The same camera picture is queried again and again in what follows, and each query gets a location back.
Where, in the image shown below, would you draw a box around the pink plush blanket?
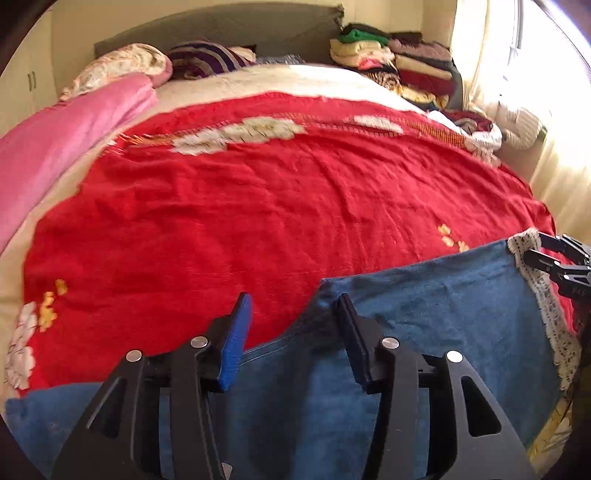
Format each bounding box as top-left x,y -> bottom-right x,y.
1,73 -> 157,247

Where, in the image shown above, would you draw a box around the cream wardrobe with handles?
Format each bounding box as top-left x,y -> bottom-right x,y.
0,7 -> 57,136

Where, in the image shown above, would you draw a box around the cream bed sheet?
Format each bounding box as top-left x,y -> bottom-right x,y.
0,63 -> 426,402

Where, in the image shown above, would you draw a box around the grey upholstered headboard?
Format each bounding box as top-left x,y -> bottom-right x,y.
94,2 -> 345,64

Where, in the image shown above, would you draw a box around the purple striped pillow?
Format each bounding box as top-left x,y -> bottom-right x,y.
167,41 -> 252,80

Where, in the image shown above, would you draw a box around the floral pink pillow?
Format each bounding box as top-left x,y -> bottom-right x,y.
59,43 -> 172,102

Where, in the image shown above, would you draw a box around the red floral bedspread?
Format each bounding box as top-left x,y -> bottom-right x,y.
5,92 -> 556,394

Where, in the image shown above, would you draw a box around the cream curtain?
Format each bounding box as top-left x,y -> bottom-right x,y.
451,1 -> 590,242

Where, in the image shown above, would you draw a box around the stack of folded clothes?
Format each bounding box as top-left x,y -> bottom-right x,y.
329,23 -> 503,153

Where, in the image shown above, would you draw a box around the blue denim lace-trimmed pants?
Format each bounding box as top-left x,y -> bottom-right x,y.
1,229 -> 588,479

